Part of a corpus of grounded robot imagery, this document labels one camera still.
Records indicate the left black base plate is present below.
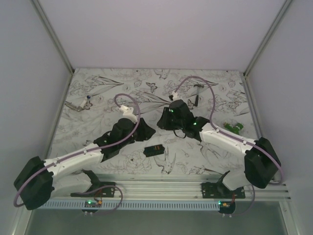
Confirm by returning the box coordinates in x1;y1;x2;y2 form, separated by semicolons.
70;182;115;198

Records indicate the right small circuit board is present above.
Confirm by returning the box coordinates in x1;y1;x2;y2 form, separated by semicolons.
218;201;235;210

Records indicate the small black hammer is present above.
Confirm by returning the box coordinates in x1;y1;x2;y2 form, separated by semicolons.
194;84;204;107

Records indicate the grey slotted cable duct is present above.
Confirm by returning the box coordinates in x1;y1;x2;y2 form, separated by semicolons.
40;199;220;211

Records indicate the black fuse box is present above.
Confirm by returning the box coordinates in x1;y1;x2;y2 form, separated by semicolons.
143;144;165;157

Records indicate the left small circuit board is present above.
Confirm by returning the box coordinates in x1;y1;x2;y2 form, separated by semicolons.
84;199;102;208

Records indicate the green plastic connector part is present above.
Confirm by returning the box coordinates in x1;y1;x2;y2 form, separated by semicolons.
224;122;244;135

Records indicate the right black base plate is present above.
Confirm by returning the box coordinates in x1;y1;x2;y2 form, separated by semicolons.
201;182;246;199

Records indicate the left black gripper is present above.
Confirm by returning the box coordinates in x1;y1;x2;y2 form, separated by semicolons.
119;117;156;148

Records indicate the metal clip with blue bead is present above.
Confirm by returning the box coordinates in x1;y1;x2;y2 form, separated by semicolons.
65;95;93;112

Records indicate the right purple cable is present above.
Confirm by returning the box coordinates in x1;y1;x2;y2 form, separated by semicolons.
171;76;285;218

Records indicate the small circuit board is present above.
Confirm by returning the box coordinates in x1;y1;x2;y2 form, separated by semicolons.
218;201;235;210
84;199;102;208

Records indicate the floral patterned table mat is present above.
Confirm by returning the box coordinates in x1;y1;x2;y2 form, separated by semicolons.
49;69;257;175

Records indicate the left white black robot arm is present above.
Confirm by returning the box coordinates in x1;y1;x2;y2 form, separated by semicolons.
14;106;156;211

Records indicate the aluminium rail frame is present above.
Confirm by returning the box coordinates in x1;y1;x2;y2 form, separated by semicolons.
23;171;293;202

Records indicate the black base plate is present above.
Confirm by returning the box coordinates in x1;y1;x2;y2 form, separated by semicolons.
201;182;246;199
70;182;115;198

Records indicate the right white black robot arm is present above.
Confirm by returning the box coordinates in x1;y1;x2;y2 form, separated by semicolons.
157;99;281;198

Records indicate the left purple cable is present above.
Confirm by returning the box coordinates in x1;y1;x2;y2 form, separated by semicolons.
13;94;141;216

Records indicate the purple cable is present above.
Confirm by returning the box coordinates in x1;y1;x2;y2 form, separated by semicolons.
171;76;285;218
13;94;141;216

